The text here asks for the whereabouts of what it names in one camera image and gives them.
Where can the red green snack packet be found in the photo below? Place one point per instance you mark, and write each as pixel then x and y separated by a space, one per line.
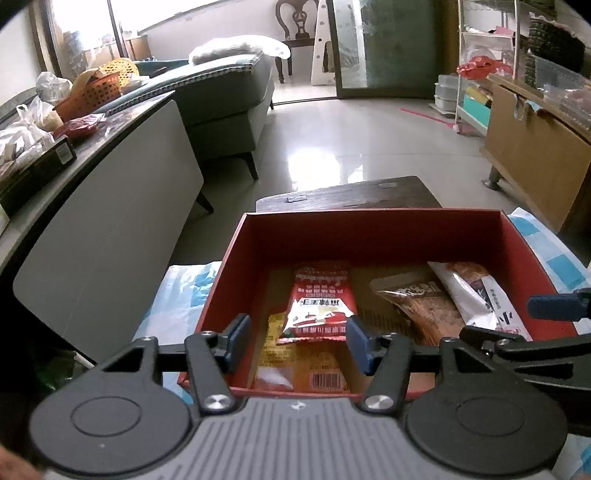
pixel 321 301

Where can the red yellow Trolli bag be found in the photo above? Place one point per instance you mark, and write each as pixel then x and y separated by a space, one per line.
pixel 299 367

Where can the dark wooden stool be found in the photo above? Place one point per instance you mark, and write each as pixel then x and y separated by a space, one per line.
pixel 400 192

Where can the red cardboard box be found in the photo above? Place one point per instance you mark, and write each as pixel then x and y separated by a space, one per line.
pixel 257 267

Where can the blue white checkered tablecloth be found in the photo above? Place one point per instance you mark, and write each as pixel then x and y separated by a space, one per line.
pixel 182 294

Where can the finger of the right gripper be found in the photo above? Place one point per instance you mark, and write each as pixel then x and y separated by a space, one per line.
pixel 489 336
pixel 561 307

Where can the black box on cabinet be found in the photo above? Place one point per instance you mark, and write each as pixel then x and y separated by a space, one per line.
pixel 21 186

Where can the silver noodle snack bag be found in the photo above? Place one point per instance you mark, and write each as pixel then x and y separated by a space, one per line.
pixel 479 298

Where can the wooden sideboard cabinet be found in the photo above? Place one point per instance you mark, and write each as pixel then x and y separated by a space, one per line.
pixel 542 154

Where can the orange plastic basket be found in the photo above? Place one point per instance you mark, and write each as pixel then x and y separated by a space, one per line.
pixel 95 88

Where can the white rolling cart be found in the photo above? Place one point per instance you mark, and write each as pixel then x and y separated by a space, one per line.
pixel 489 42

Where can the dark wooden chair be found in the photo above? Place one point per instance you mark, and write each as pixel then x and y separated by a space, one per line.
pixel 297 36

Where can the brown orange snack packet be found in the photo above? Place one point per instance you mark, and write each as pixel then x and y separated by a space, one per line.
pixel 419 295

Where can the green grey sofa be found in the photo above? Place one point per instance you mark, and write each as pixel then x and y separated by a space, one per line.
pixel 223 103

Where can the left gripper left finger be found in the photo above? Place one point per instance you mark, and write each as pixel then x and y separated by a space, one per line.
pixel 207 357

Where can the white blanket on sofa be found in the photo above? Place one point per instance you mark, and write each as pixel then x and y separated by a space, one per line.
pixel 223 47

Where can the grey white side cabinet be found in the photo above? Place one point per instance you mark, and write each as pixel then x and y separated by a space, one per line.
pixel 83 258

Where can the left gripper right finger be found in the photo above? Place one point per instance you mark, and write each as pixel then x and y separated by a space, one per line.
pixel 390 360

